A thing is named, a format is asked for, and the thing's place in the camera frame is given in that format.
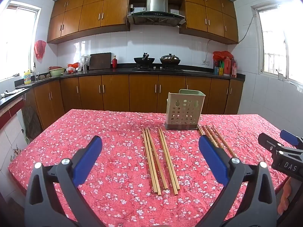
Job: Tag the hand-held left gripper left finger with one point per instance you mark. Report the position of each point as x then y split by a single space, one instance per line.
87 158

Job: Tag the dark patterned cloth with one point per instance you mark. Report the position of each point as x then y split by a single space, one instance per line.
32 120

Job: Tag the clear plastic bag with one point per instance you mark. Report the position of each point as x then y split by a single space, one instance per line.
85 62

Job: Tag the black kitchen countertop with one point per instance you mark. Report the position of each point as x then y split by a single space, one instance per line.
106 71

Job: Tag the colourful seasoning packets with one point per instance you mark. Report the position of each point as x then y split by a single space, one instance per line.
219 69

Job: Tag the red and white plastic bag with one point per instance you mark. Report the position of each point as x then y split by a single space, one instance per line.
73 66

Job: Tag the window with white frame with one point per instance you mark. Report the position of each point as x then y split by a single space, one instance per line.
277 40
16 40

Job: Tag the steel range hood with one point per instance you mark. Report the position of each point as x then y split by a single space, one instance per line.
156 4

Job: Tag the dark cutting board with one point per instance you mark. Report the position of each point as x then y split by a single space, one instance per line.
100 61

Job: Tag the red floral tablecloth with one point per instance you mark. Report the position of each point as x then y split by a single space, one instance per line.
106 127

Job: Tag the dark pan with lid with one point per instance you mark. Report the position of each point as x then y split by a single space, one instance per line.
170 60

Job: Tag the beige perforated chopstick holder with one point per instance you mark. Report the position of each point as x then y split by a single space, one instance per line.
183 110

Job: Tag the yellow detergent bottle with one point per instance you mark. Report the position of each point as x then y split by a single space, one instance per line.
27 78

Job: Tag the grey cloth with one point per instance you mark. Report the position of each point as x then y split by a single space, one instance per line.
11 92

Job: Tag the green basin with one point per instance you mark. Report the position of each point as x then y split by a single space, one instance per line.
56 72

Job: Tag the metal faucet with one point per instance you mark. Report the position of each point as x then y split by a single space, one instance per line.
34 71

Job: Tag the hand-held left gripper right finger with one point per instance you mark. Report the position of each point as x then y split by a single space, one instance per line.
213 156

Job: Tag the red sauce bottle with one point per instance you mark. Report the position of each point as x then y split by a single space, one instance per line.
233 69
227 67

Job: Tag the wooden upper wall cabinets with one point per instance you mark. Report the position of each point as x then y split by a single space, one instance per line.
94 16

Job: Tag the gas stove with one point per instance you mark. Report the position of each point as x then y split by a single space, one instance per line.
157 69

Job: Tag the black wok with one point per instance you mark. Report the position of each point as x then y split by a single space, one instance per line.
144 60

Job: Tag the wooden lower cabinets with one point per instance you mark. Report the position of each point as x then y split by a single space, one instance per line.
113 92

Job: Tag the white wall socket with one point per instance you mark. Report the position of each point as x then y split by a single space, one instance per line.
206 63

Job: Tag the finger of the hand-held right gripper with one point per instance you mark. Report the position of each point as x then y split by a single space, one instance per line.
269 141
290 137

